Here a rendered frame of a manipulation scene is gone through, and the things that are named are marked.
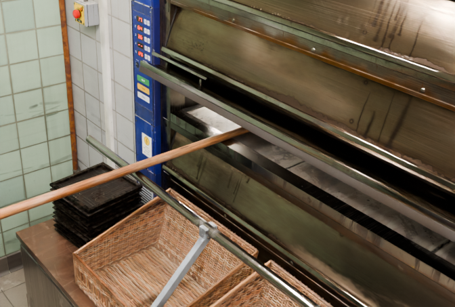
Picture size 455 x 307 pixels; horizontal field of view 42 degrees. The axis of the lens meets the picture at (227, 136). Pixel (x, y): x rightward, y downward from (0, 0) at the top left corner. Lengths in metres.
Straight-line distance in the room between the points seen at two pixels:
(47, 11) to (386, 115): 1.91
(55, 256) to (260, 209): 0.96
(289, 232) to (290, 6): 0.77
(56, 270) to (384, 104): 1.54
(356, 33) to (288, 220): 0.74
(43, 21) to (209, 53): 1.17
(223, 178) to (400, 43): 0.99
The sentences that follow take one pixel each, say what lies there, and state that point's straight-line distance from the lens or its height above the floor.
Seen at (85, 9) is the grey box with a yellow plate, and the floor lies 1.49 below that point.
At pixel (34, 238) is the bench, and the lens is 2.80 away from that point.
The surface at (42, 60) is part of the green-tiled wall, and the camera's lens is 3.13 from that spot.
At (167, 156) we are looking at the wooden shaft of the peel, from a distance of 2.08.
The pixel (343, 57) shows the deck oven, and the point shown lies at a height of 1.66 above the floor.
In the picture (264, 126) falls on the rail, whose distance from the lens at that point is 1.79.
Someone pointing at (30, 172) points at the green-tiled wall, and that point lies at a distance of 3.34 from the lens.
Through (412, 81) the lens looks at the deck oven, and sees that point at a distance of 1.60.
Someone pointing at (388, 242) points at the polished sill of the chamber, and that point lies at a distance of 1.81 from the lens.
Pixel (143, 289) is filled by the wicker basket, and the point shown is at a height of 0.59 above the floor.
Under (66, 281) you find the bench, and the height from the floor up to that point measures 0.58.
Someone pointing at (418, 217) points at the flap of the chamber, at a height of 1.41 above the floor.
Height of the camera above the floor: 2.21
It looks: 27 degrees down
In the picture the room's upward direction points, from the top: 3 degrees clockwise
